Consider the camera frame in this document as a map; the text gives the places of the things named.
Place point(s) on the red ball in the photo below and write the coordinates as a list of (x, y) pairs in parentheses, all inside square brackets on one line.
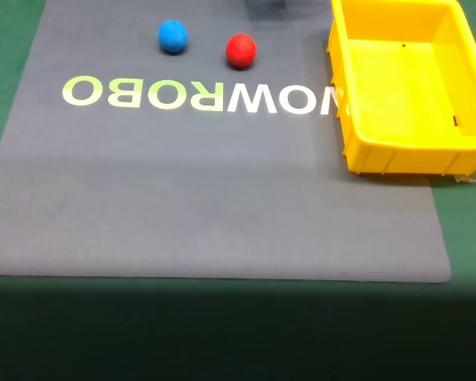
[(241, 50)]

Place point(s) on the clear plastic wrapper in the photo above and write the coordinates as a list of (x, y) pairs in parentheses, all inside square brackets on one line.
[(470, 175)]

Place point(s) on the blue ball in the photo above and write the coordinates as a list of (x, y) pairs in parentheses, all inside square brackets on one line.
[(173, 35)]

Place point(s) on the grey mat with lettering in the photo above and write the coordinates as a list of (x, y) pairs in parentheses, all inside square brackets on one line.
[(182, 178)]

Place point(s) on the yellow plastic bin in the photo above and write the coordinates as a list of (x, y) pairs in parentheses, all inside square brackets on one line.
[(404, 99)]

